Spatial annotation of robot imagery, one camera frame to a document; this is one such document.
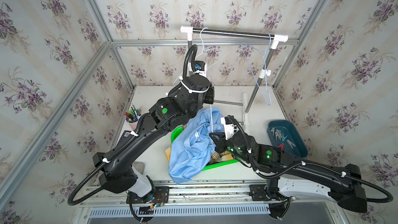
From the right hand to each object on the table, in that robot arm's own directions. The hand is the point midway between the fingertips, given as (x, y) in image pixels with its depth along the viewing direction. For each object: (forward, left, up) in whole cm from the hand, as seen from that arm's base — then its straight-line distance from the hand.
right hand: (212, 135), depth 67 cm
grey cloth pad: (-8, +37, -21) cm, 43 cm away
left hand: (+12, +2, +20) cm, 23 cm away
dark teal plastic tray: (+3, -51, -24) cm, 57 cm away
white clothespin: (+16, -40, -24) cm, 49 cm away
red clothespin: (+6, -41, -24) cm, 48 cm away
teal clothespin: (+12, -45, -25) cm, 53 cm away
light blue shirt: (-3, +8, -8) cm, 12 cm away
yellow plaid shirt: (-4, -3, -16) cm, 17 cm away
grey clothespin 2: (+8, -48, -25) cm, 54 cm away
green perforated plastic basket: (+7, +20, -16) cm, 27 cm away
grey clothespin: (+14, -42, -24) cm, 51 cm away
